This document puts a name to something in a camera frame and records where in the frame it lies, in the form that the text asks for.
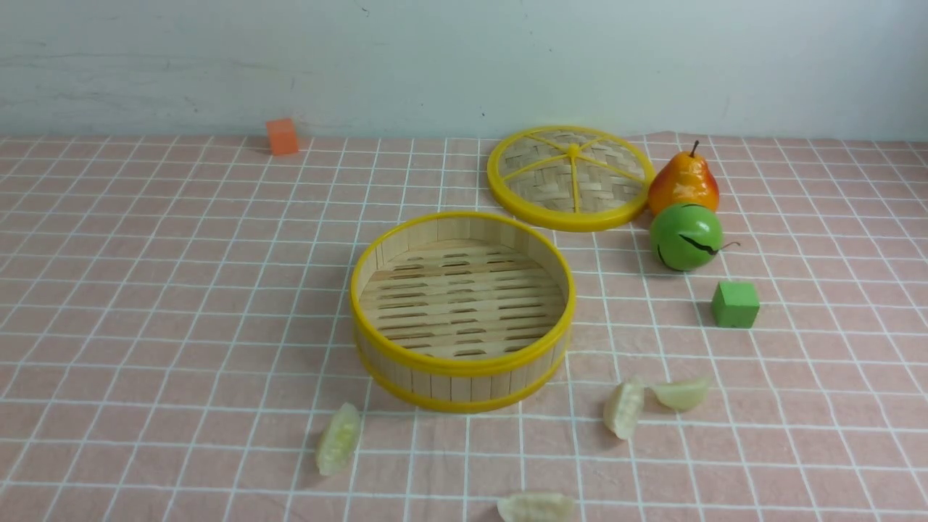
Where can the orange cube block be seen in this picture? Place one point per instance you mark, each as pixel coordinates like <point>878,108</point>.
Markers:
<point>282,137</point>

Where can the yellow rimmed bamboo steamer tray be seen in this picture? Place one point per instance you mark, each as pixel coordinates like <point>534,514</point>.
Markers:
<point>462,312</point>

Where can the green toy apple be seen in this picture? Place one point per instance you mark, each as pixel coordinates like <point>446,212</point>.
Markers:
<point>685,236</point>

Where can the orange yellow toy pear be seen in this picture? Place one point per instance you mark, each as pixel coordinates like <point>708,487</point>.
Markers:
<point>686,179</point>

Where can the green cube block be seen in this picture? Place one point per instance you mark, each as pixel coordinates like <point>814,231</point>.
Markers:
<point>735,304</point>

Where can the pale green dumpling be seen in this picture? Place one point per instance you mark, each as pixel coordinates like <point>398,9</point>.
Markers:
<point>339,440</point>

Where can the white dumpling bottom edge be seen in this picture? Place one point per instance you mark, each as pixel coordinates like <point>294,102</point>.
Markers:
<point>536,506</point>

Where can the pink checkered tablecloth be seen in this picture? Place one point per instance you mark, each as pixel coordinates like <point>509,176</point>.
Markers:
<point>176,335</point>

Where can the white pleated dumpling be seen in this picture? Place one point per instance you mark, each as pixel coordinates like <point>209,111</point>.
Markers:
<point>621,411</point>

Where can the yellow rimmed woven steamer lid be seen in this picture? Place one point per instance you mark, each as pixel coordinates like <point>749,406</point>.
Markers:
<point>569,178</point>

